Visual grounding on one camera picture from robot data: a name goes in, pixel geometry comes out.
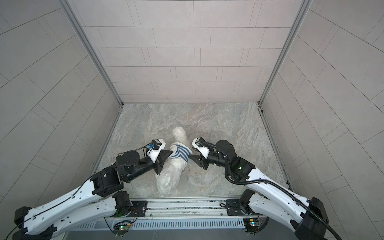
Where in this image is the blue white striped knit sweater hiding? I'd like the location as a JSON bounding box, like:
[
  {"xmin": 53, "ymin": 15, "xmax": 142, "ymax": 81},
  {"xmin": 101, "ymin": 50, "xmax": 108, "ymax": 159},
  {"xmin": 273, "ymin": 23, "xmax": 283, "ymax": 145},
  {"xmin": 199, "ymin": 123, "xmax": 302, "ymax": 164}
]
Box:
[{"xmin": 169, "ymin": 142, "xmax": 193, "ymax": 163}]

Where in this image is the white teddy bear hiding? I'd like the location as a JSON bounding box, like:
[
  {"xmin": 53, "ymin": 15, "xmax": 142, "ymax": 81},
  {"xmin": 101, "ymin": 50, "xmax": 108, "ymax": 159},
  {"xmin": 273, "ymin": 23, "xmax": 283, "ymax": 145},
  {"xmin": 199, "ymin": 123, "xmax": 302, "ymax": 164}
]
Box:
[{"xmin": 156, "ymin": 127, "xmax": 191, "ymax": 195}]

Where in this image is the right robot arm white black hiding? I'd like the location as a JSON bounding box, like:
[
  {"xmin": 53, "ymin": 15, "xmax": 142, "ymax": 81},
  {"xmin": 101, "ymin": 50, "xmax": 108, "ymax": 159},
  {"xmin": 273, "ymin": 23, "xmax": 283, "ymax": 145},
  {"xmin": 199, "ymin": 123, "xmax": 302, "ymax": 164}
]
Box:
[{"xmin": 190, "ymin": 138, "xmax": 330, "ymax": 240}]

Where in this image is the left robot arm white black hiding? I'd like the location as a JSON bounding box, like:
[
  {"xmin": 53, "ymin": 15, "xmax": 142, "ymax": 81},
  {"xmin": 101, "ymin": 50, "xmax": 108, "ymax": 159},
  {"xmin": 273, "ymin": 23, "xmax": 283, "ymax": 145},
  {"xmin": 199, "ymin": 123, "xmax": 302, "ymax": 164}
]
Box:
[{"xmin": 8, "ymin": 149, "xmax": 173, "ymax": 240}]

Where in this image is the ventilation grille strip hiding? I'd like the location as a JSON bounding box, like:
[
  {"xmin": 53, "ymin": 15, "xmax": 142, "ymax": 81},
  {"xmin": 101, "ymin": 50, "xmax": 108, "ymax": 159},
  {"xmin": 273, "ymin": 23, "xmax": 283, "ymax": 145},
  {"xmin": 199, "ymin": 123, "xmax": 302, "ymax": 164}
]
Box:
[{"xmin": 72, "ymin": 218, "xmax": 246, "ymax": 231}]

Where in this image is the left controller circuit board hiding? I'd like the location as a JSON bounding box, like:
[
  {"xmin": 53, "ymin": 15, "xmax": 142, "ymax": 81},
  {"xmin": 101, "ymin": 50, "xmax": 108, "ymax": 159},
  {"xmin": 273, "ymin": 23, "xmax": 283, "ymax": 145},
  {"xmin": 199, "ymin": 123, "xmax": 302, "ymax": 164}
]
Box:
[{"xmin": 113, "ymin": 221, "xmax": 133, "ymax": 236}]

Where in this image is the controller circuit board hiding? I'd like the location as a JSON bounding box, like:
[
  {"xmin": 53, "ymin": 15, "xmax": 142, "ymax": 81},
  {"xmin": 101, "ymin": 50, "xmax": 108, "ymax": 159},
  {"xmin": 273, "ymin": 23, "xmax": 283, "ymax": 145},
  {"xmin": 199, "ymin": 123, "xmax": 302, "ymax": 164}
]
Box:
[
  {"xmin": 113, "ymin": 221, "xmax": 133, "ymax": 236},
  {"xmin": 243, "ymin": 219, "xmax": 260, "ymax": 233}
]

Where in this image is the right controller circuit board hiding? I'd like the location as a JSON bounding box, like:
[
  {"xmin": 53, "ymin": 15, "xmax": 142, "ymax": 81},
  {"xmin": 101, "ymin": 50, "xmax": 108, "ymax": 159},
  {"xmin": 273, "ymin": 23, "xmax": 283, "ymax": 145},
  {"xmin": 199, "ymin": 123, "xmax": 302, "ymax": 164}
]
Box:
[{"xmin": 243, "ymin": 219, "xmax": 260, "ymax": 233}]

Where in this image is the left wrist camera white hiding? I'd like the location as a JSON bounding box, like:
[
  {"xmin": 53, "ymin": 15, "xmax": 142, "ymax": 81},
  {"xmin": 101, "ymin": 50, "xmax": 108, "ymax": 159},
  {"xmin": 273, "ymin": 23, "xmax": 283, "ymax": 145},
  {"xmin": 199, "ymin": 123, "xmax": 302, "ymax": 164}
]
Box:
[{"xmin": 147, "ymin": 139, "xmax": 166, "ymax": 163}]

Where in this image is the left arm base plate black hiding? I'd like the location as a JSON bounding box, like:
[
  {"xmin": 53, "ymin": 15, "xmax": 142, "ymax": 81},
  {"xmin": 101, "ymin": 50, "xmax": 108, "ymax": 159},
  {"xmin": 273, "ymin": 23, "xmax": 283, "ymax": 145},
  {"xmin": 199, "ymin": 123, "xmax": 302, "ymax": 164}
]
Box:
[{"xmin": 111, "ymin": 201, "xmax": 148, "ymax": 218}]

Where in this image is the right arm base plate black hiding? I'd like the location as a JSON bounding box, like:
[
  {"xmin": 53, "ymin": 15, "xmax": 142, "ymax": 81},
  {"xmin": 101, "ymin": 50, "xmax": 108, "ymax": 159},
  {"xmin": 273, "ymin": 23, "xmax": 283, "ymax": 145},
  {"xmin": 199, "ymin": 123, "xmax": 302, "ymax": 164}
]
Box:
[{"xmin": 224, "ymin": 198, "xmax": 268, "ymax": 216}]

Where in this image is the aluminium mounting rail frame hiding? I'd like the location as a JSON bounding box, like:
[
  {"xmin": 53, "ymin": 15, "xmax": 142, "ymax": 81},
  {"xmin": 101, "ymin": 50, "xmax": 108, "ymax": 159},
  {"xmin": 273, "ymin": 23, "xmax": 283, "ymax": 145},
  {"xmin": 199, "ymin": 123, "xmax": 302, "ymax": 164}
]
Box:
[{"xmin": 59, "ymin": 196, "xmax": 311, "ymax": 222}]

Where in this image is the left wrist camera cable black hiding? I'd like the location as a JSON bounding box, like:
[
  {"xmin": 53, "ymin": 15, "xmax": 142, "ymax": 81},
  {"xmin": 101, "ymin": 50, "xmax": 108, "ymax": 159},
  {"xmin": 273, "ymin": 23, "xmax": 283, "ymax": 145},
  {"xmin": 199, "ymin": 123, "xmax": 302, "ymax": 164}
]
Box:
[{"xmin": 4, "ymin": 143, "xmax": 152, "ymax": 240}]

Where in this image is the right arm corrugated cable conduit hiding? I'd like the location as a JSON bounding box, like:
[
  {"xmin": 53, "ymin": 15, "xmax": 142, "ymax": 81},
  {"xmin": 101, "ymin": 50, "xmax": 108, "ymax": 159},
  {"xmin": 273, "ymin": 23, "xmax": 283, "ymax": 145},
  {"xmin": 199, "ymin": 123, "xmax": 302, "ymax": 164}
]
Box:
[{"xmin": 197, "ymin": 140, "xmax": 343, "ymax": 240}]

